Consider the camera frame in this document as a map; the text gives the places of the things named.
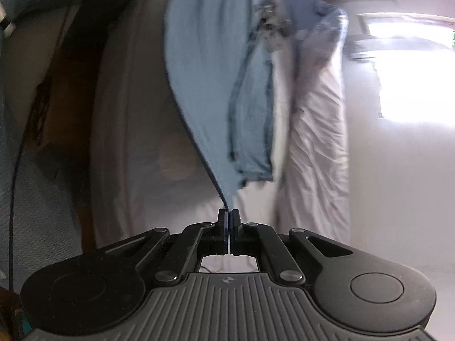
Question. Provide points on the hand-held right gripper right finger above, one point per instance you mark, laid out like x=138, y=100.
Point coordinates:
x=234, y=234

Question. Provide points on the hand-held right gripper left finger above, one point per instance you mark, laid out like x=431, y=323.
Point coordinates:
x=224, y=234

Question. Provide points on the blue shirt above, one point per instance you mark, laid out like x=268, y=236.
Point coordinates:
x=209, y=78

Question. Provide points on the white duvet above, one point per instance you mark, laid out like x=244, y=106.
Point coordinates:
x=320, y=149

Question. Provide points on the person's grey clothing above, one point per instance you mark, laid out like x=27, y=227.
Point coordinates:
x=39, y=213

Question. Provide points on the grey patterned cloth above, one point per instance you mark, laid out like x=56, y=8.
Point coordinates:
x=273, y=25

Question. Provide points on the white curtain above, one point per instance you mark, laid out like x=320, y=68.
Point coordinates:
x=364, y=51

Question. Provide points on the light blue blanket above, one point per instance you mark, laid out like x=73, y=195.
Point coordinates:
x=312, y=14

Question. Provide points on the window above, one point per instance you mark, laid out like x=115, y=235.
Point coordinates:
x=416, y=71

